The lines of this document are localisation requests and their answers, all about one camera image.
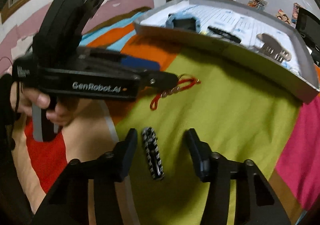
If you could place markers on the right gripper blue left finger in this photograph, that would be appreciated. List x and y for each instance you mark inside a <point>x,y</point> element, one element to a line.
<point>67,199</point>

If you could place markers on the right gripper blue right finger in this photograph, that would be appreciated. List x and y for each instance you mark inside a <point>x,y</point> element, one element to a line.
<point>256,201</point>

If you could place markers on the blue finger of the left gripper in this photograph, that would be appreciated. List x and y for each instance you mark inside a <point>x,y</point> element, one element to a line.
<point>159,79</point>
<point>139,64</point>

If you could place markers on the blue hair claw clip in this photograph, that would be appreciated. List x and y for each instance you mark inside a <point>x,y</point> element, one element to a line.
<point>183,21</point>

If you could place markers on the white rhinestone hair clip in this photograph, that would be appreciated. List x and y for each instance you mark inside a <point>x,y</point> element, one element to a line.
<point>224,34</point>

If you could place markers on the person's left hand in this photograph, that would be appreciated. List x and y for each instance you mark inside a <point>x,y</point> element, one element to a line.
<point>15,100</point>

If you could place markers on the colourful striped bed blanket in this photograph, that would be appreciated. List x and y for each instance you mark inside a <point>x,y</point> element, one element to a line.
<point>238,113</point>

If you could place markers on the printed paper tray liner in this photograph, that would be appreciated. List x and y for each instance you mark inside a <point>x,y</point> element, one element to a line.
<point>231,17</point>

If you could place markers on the grey metal tray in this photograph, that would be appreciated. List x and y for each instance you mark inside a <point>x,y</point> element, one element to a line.
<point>304,87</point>

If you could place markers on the cartoon poster left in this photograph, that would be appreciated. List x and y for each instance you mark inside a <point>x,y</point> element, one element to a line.
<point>258,4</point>

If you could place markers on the cartoon family poster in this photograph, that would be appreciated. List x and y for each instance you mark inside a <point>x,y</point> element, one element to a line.
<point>281,15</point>

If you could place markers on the poster behind chair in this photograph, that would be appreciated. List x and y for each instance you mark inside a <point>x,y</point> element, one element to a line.
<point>295,12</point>

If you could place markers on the black office chair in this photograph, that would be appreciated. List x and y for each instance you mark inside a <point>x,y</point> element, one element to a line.
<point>308,25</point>

